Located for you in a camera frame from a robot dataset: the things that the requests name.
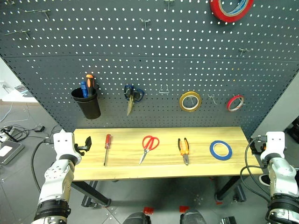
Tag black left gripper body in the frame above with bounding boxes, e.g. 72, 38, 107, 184
74, 142, 86, 156

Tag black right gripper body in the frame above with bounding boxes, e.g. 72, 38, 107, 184
251, 139, 267, 156

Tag dark grey pegboard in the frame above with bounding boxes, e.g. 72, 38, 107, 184
0, 0, 299, 140

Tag black plastic cup holder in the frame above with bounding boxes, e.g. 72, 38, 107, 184
71, 87, 102, 120

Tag black table leg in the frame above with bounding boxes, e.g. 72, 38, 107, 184
214, 175, 247, 203
71, 180, 112, 209

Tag thin blue tape roll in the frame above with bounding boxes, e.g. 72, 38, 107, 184
209, 140, 233, 161

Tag small red tape roll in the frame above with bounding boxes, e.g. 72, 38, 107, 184
226, 94, 246, 112

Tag grey flat floor plate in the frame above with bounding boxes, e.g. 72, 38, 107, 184
0, 139, 25, 166

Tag orange black pliers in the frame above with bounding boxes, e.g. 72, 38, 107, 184
177, 137, 191, 166

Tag white power strip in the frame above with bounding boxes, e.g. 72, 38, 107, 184
0, 127, 15, 141

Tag yellow tape roll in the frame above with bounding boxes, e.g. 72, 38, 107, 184
178, 91, 203, 112

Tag blue white tape roll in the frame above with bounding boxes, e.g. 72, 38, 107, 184
228, 0, 249, 16

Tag large red tape roll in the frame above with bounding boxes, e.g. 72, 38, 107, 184
209, 0, 254, 23

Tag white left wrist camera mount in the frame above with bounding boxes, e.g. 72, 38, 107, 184
53, 132, 79, 160

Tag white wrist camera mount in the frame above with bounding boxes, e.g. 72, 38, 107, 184
261, 131, 287, 161
53, 132, 79, 160

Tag red handled screwdriver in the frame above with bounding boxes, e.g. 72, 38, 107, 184
103, 133, 113, 167

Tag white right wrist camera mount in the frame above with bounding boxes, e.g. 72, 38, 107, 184
261, 131, 287, 161

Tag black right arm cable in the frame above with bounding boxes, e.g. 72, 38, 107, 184
240, 137, 273, 204

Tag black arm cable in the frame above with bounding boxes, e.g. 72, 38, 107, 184
240, 137, 273, 204
31, 137, 55, 192

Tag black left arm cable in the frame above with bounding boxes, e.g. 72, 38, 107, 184
31, 137, 55, 192

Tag blue handled screwdriver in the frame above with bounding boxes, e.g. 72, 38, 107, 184
79, 81, 90, 98

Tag red handled scissors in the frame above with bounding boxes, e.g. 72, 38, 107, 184
139, 135, 160, 165

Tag orange black handled screwdriver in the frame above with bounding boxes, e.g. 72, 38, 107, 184
85, 74, 97, 96

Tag blue handled scissors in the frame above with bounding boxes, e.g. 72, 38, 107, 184
123, 84, 145, 117

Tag trapezoid wire pegboard hook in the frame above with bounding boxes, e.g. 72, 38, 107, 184
158, 84, 171, 95

